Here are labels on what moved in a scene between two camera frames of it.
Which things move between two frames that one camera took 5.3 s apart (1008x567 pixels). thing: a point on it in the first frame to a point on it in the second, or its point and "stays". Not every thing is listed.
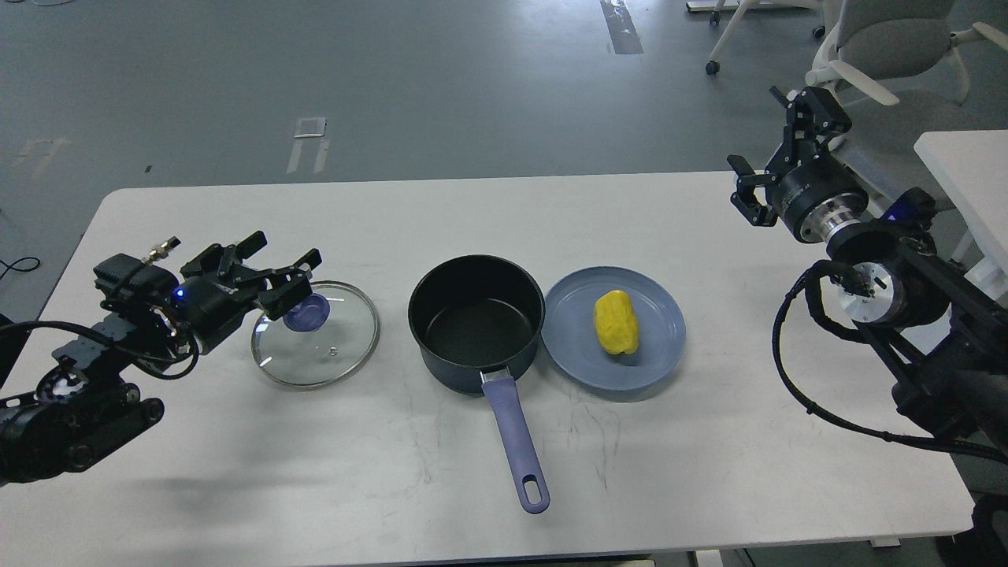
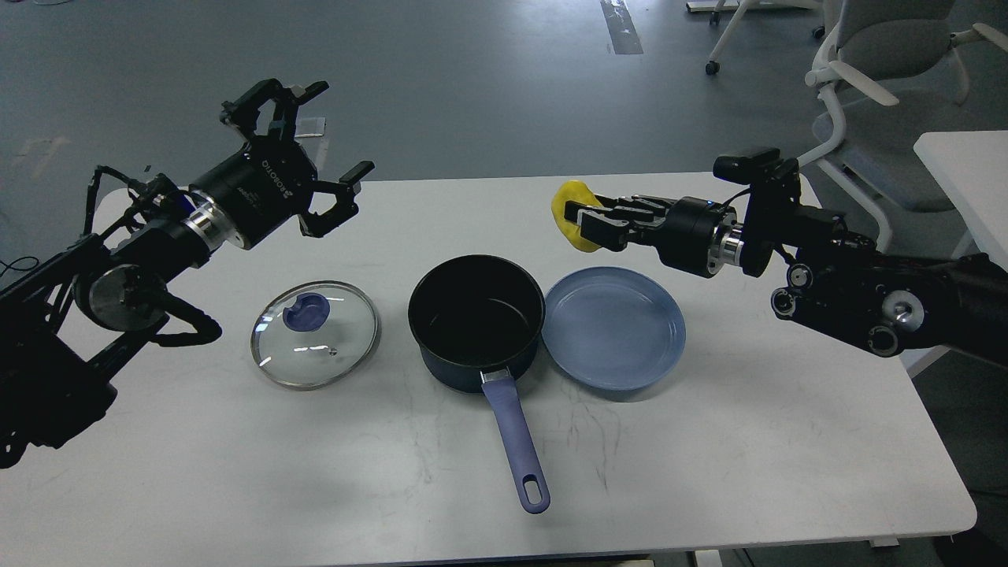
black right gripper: [815, 195] to [700, 235]
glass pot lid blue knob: [309, 316] stays
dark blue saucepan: [476, 315] stays
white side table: [972, 168] stays
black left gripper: [207, 309] to [276, 178]
